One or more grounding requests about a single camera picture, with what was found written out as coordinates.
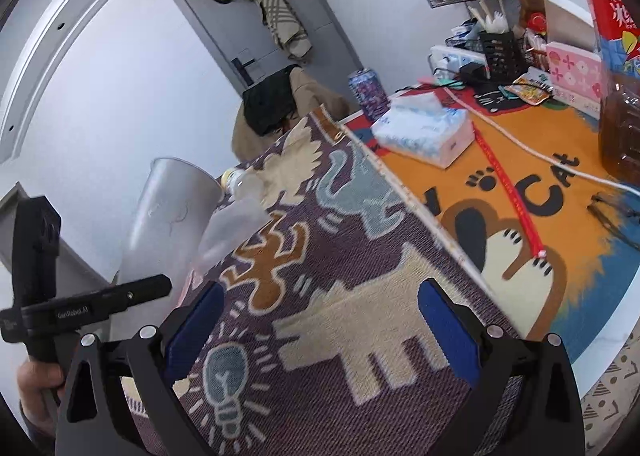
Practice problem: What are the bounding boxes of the frosted cup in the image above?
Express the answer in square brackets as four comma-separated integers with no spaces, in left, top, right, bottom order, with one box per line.
[188,196,270,289]
[110,157,222,340]

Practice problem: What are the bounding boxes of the person's left hand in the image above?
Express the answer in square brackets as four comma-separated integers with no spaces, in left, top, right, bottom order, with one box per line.
[16,358,64,436]

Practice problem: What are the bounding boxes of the purple patterned woven blanket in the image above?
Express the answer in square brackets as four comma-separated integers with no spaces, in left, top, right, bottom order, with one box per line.
[177,110,506,455]

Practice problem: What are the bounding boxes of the orange cat print mat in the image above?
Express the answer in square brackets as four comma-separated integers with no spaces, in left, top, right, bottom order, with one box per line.
[347,88,639,361]

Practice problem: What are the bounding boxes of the yellow cap plastic bottle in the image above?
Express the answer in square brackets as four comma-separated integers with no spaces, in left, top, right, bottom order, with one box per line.
[220,168,265,202]

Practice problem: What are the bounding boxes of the eyeglasses on mat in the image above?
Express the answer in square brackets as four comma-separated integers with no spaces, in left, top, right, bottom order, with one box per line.
[587,193,639,250]

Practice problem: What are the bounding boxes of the red ribbon strip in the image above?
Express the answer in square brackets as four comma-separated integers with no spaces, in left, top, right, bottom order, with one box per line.
[473,125,547,259]

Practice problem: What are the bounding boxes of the black garment on chair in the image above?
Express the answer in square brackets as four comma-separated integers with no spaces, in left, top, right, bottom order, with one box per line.
[242,64,297,137]

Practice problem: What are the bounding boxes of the amber liquid plastic bottle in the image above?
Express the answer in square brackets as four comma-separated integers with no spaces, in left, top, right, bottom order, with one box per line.
[599,71,640,187]

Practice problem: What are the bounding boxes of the chair with tan coat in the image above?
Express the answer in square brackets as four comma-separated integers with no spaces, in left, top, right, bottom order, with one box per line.
[231,65,357,163]

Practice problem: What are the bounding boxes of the white blue tissue pack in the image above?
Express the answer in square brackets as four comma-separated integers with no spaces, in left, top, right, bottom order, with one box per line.
[370,92,475,169]

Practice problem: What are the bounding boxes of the pink floral box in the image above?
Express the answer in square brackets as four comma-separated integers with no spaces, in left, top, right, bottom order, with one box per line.
[546,42,604,119]

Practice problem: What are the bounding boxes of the purple drink can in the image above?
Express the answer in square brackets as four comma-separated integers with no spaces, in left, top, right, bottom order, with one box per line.
[348,68,390,123]

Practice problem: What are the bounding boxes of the plaid scarf on door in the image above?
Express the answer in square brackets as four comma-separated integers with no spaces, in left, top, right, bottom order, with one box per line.
[253,0,312,62]

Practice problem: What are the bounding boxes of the black utensil holder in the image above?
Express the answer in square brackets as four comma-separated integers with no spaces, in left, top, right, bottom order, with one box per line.
[480,31,526,84]

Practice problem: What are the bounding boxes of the white power strip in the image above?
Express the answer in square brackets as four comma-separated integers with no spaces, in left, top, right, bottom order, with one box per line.
[427,45,490,80]

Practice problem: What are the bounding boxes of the red snack bag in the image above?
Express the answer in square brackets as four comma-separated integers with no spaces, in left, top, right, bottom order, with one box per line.
[587,0,640,78]

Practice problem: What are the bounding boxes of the brown plush toy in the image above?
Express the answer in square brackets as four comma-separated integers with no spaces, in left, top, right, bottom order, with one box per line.
[518,0,547,35]

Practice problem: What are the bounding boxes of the white cable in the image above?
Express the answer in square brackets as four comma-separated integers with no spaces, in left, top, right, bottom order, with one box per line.
[434,82,640,197]

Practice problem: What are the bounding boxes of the grey door with handle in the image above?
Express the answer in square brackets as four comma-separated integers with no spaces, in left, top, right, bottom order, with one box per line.
[173,0,362,103]

